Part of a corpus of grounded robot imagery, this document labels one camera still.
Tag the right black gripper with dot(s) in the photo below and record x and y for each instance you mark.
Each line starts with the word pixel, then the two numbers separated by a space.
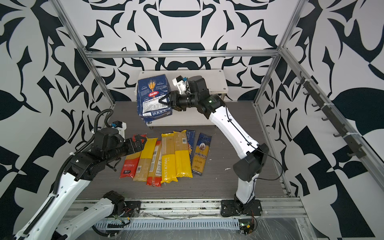
pixel 175 96

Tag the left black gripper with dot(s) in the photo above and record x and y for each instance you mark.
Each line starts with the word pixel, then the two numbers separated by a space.
pixel 130 147

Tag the blue Barilla multipack bag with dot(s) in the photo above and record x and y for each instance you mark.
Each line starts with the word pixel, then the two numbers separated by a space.
pixel 149 92

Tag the blue Barilla spaghetti box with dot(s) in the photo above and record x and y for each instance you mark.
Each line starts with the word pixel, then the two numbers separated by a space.
pixel 191 139

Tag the yellow Pastatime spaghetti bag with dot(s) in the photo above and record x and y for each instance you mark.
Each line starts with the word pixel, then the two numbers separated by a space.
pixel 169 173

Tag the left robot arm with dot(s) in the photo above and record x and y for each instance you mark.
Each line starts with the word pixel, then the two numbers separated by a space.
pixel 76 173

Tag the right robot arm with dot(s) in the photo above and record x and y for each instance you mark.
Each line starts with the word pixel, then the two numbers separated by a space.
pixel 252 155

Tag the red clear spaghetti bag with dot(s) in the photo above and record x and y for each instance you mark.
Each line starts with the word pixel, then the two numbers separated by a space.
pixel 155 172

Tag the blue De Cecco spaghetti bag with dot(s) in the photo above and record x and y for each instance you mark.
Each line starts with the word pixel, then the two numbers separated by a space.
pixel 201 153

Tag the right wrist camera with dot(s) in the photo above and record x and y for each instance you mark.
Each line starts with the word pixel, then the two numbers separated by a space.
pixel 181 84

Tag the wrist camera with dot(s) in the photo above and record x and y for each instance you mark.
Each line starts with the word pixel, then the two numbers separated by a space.
pixel 181 84
pixel 120 126

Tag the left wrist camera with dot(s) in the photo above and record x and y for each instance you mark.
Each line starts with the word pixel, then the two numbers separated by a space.
pixel 120 126

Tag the white cable duct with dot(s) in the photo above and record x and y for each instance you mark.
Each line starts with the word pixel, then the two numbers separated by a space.
pixel 175 224

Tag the wall hook rail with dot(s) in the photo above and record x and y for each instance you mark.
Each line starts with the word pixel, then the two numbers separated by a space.
pixel 333 115

